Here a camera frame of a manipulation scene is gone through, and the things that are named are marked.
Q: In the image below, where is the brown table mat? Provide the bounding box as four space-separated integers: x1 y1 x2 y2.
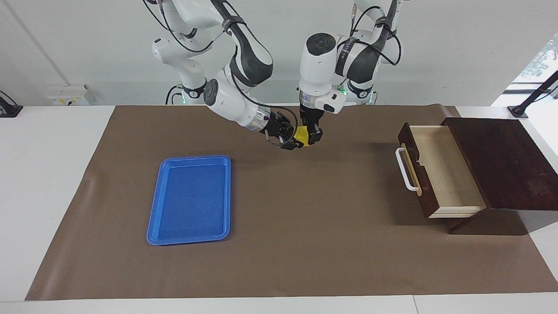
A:
25 104 558 301

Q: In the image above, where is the black camera stand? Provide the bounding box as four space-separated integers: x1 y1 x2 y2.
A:
508 70 558 119

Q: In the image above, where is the bright window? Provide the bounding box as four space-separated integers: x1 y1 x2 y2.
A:
508 35 558 94

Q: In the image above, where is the blue plastic tray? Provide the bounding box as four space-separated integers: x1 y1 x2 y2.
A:
146 155 231 246

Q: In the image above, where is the dark wooden cabinet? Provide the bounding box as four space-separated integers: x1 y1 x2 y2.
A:
441 117 558 236

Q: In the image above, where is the black right base cable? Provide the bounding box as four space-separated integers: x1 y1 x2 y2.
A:
166 85 184 105

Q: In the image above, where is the white drawer handle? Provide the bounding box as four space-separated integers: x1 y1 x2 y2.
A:
395 147 420 192

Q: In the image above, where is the white wall socket strip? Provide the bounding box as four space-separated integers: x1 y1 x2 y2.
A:
47 85 91 106

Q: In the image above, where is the dark wooden drawer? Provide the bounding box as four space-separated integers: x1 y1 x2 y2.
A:
398 123 487 218

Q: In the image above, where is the yellow cube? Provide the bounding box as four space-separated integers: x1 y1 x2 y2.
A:
294 126 311 147

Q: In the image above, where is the black table clamp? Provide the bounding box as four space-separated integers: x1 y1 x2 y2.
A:
0 91 23 118

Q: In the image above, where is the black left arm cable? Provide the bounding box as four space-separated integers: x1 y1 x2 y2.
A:
349 0 401 67

